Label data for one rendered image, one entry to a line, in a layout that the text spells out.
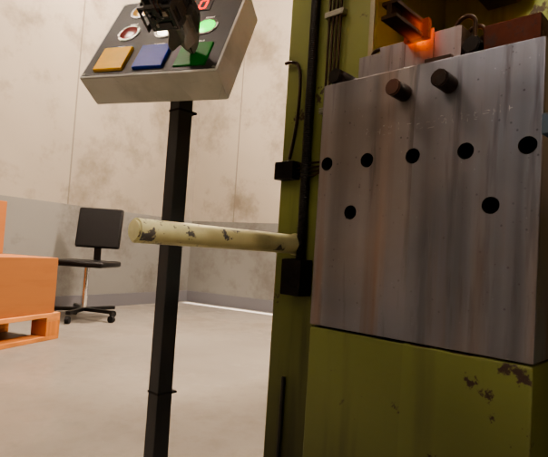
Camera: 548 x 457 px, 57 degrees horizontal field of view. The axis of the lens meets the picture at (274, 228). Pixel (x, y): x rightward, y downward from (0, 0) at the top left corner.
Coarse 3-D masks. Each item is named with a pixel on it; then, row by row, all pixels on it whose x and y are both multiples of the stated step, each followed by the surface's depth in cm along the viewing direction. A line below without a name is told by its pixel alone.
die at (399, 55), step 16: (432, 32) 86; (448, 32) 84; (464, 32) 83; (384, 48) 93; (400, 48) 90; (416, 48) 88; (432, 48) 86; (448, 48) 84; (368, 64) 95; (384, 64) 92; (400, 64) 90; (416, 64) 88
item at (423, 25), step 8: (392, 0) 80; (400, 0) 80; (392, 8) 80; (400, 8) 82; (408, 8) 82; (384, 16) 81; (392, 16) 80; (400, 16) 80; (408, 16) 84; (416, 16) 84; (392, 24) 82; (400, 24) 82; (408, 24) 82; (416, 24) 86; (424, 24) 86; (400, 32) 85; (408, 32) 85; (416, 32) 84; (424, 32) 86; (408, 40) 88; (416, 40) 87; (424, 40) 87
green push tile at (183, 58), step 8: (200, 48) 107; (208, 48) 106; (184, 56) 106; (192, 56) 106; (200, 56) 105; (208, 56) 105; (176, 64) 106; (184, 64) 105; (192, 64) 104; (200, 64) 104
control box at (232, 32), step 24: (216, 0) 117; (240, 0) 114; (120, 24) 121; (216, 24) 111; (240, 24) 112; (216, 48) 106; (240, 48) 113; (96, 72) 112; (120, 72) 110; (144, 72) 107; (168, 72) 105; (192, 72) 104; (216, 72) 102; (96, 96) 116; (120, 96) 115; (144, 96) 113; (168, 96) 111; (192, 96) 110; (216, 96) 108
